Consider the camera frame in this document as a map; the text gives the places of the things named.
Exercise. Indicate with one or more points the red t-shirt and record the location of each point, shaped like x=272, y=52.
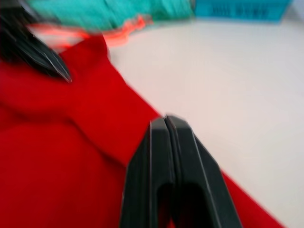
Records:
x=59, y=142

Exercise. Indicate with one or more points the teal shorts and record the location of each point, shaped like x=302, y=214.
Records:
x=99, y=12

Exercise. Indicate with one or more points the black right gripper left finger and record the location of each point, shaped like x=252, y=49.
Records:
x=142, y=171

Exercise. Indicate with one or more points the blue box with dark print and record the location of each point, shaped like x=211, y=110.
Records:
x=237, y=10

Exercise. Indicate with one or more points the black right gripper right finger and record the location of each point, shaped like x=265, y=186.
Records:
x=197, y=175

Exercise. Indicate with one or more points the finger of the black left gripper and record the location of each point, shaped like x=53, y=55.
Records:
x=33, y=35
x=21, y=54

